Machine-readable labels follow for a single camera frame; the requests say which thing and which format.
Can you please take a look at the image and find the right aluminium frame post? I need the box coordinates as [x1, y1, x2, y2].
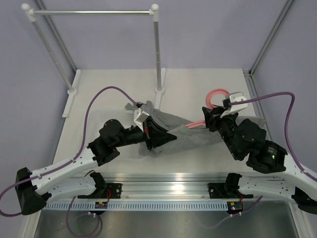
[249, 0, 296, 76]

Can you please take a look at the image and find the white slotted cable duct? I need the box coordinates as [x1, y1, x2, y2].
[45, 201, 228, 211]

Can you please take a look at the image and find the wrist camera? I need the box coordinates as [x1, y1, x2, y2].
[220, 92, 248, 118]
[134, 105, 150, 131]

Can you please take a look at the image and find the aluminium mounting rail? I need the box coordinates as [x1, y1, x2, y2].
[101, 172, 227, 201]

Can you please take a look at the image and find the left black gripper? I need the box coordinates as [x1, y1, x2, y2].
[113, 116, 177, 151]

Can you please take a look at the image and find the white plastic basket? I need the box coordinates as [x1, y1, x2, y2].
[87, 109, 136, 134]

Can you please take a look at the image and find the pink plastic hanger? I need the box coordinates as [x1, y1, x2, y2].
[186, 88, 229, 129]

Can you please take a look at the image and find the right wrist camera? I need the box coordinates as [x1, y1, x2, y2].
[220, 92, 248, 118]

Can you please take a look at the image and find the aluminium frame post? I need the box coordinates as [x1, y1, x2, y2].
[41, 15, 77, 73]
[249, 0, 296, 76]

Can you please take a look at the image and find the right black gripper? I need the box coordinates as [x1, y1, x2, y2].
[202, 104, 240, 158]

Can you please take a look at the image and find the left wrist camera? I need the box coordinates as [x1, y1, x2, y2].
[134, 105, 150, 131]

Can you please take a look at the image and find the left aluminium frame post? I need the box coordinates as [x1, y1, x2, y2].
[41, 15, 77, 73]

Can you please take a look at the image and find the white clothes rack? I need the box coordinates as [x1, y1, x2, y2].
[21, 0, 166, 119]

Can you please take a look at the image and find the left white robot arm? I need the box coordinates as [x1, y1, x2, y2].
[15, 117, 177, 215]

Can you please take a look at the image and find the grey t shirt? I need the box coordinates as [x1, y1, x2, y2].
[123, 100, 265, 161]

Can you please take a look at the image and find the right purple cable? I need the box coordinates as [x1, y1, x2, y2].
[231, 91, 317, 179]

